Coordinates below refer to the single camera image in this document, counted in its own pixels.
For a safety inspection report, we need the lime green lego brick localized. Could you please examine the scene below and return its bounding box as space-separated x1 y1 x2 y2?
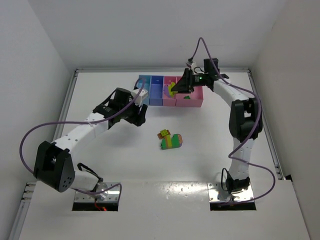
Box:
167 82 178 97

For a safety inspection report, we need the purple lego brick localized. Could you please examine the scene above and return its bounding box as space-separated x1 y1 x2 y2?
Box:
163 85 176 98

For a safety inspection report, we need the orange and yellow lego piece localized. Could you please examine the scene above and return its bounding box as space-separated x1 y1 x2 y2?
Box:
157 129 171 140

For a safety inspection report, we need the green striped lego stack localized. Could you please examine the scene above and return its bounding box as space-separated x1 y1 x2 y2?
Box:
160 134 183 150

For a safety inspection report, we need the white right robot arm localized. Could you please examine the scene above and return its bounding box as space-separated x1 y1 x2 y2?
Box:
171 57 263 194

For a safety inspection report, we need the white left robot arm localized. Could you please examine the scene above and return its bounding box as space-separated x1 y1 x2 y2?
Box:
33 87 148 195

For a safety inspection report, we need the large pink bin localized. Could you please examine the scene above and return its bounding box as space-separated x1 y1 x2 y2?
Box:
175 86 204 108

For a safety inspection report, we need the small pink bin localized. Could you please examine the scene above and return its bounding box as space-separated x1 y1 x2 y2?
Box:
162 76 177 107

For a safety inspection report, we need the dark blue bin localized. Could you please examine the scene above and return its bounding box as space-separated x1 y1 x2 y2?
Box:
149 75 164 106

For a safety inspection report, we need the light blue bin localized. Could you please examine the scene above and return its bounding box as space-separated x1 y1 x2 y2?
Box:
135 74 151 105

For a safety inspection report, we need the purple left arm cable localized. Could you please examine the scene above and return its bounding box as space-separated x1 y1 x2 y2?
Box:
19 77 148 196

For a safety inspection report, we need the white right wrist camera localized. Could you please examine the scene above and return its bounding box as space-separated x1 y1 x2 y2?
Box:
186 58 197 70

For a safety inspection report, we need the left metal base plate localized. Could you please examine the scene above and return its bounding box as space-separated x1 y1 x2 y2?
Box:
73 182 122 204

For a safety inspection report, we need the metal base plate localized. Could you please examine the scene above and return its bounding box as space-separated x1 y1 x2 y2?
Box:
73 182 122 204
207 182 254 203

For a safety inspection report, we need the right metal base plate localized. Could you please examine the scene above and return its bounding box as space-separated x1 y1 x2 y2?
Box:
207 182 254 203

